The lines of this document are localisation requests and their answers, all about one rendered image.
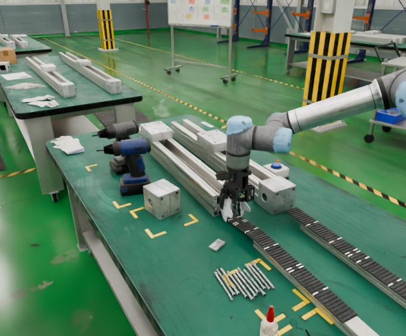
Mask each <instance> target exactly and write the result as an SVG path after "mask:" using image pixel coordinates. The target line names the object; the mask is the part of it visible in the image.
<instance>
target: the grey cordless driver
mask: <svg viewBox="0 0 406 336"><path fill-rule="evenodd" d="M138 132H139V125H138V123H137V122H136V121H127V122H123V123H117V124H112V125H108V126H105V128H104V129H102V130H100V131H98V132H97V134H96V135H92V137H94V136H98V137H99V138H107V139H114V138H115V139H116V141H119V142H121V140H126V139H131V137H129V135H134V134H136V133H138ZM109 166H110V167H111V170H112V171H113V172H114V173H115V174H116V175H121V174H124V173H128V172H129V167H128V164H126V163H125V160H124V156H122V155H120V156H116V157H115V156H113V160H110V162H109Z"/></svg>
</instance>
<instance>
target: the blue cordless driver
mask: <svg viewBox="0 0 406 336"><path fill-rule="evenodd" d="M103 148H104V149H98V150H96V151H104V154H110V155H114V156H115V157H116V156H120V155H122V156H124V160H125V163H126V164H128V167H129V172H130V173H128V174H123V177H122V178H120V179H119V188H120V192H121V196H128V195H138V194H143V186H145V185H148V184H150V183H151V182H150V179H149V176H148V175H147V174H146V172H145V164H144V160H143V156H142V155H140V154H146V152H148V153H150V151H151V144H150V140H149V139H148V138H146V139H145V138H140V139H126V140H121V142H119V141H113V143H111V144H108V145H105V146H104V147H103Z"/></svg>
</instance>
